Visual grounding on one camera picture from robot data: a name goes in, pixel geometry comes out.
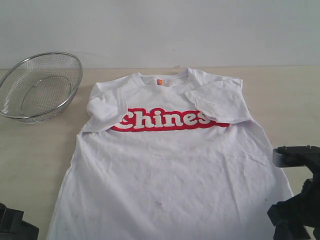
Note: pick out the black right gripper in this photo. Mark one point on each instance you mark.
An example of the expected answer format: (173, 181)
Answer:
(290, 216)

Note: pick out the metal wire mesh basket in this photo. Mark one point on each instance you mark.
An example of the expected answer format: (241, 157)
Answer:
(40, 87)

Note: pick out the white t-shirt red lettering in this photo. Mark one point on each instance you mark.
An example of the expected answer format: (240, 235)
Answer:
(169, 157)

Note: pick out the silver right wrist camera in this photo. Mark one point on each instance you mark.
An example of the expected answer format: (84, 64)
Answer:
(296, 156)

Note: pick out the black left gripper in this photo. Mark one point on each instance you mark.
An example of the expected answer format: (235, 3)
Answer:
(13, 227)

